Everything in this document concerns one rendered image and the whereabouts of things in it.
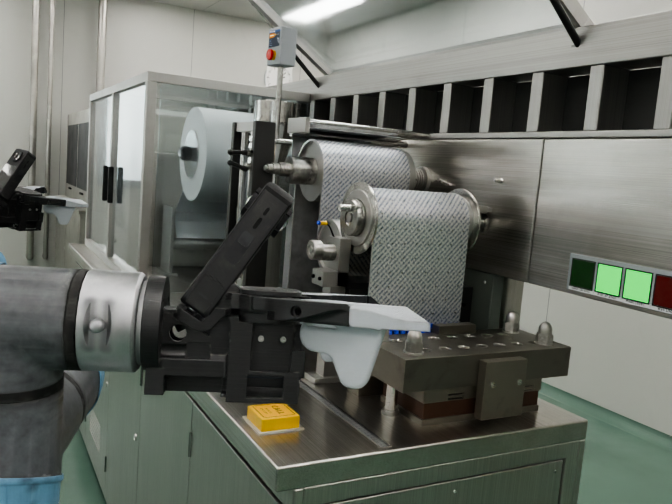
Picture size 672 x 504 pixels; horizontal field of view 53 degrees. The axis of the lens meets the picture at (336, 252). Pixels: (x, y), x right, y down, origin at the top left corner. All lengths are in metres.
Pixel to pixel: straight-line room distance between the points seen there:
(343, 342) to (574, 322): 4.06
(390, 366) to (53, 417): 0.76
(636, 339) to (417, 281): 2.94
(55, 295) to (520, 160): 1.14
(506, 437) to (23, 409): 0.93
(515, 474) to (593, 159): 0.60
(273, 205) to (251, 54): 6.72
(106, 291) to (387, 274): 0.91
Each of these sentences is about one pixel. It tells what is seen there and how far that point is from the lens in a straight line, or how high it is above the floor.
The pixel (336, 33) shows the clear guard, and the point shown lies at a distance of 2.07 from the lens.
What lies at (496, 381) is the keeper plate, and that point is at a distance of 1.28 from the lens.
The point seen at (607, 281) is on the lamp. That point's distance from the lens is 1.31.
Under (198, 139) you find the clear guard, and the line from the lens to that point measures 2.24.
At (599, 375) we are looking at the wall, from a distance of 4.42.
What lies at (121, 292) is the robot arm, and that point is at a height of 1.24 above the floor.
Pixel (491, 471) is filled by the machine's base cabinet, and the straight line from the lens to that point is 1.29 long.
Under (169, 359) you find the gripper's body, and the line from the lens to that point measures 0.51.
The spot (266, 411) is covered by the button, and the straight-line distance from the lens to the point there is 1.18.
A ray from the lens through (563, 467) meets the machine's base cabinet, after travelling 1.42.
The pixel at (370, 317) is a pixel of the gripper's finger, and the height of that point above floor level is 1.24.
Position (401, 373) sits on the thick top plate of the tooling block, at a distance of 1.18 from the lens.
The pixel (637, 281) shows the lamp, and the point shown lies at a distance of 1.27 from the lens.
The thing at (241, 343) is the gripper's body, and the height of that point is 1.21.
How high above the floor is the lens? 1.34
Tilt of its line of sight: 7 degrees down
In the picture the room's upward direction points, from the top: 5 degrees clockwise
